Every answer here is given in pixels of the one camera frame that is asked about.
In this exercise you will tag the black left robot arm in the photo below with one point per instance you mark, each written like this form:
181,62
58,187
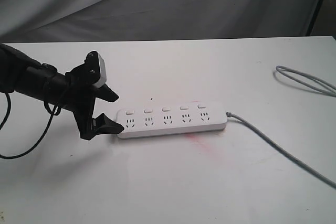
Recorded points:
37,80

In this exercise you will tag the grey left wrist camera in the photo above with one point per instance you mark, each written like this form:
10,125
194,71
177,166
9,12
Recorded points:
102,73

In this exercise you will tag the white backdrop cloth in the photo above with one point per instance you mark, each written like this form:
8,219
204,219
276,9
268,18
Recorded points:
132,20

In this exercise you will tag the white five-outlet power strip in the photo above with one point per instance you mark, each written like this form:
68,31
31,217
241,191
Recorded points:
151,121

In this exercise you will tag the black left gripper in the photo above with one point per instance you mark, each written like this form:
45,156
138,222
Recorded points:
81,96

